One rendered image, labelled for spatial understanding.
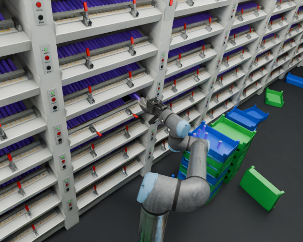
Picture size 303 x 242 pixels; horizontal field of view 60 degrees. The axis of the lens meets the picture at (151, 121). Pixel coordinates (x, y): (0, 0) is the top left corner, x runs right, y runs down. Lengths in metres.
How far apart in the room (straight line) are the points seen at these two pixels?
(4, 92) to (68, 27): 0.36
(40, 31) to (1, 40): 0.13
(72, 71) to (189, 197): 0.74
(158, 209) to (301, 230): 1.55
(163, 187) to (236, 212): 1.32
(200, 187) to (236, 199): 1.31
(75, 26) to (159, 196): 0.75
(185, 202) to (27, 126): 0.75
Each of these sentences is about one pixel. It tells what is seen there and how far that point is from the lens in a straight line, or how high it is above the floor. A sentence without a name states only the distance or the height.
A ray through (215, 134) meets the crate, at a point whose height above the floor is 0.50.
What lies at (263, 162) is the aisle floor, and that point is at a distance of 2.71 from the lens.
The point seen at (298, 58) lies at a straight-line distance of 4.77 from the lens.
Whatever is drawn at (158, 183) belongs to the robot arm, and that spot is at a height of 0.97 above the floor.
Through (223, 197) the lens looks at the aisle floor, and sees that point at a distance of 2.27.
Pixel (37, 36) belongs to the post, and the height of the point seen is 1.33.
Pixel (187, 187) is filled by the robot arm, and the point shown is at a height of 0.97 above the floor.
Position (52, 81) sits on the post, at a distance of 1.18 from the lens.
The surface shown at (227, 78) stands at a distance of 2.66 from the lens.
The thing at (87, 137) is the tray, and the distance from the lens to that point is 1.48.
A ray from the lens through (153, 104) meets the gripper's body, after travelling 1.48.
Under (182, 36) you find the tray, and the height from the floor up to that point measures 1.14.
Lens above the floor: 1.72
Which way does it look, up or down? 38 degrees down
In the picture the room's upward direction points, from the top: 7 degrees clockwise
